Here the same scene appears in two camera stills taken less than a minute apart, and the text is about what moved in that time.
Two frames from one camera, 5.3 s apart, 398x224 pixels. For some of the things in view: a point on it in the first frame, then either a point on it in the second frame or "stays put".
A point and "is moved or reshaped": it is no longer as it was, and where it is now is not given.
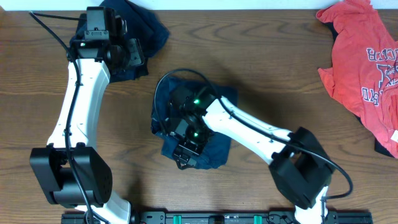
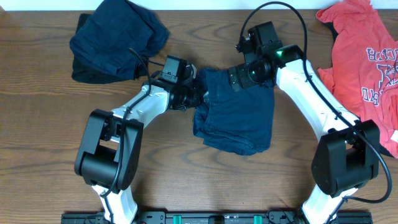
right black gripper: x=178 y=153 to x=242 y=70
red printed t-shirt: x=364 y=77 stays put
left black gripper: x=137 y=55 to x=198 y=89
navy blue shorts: x=216 y=149 is moved or reshaped
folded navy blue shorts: x=147 y=37 stays put
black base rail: x=222 y=217 stays put
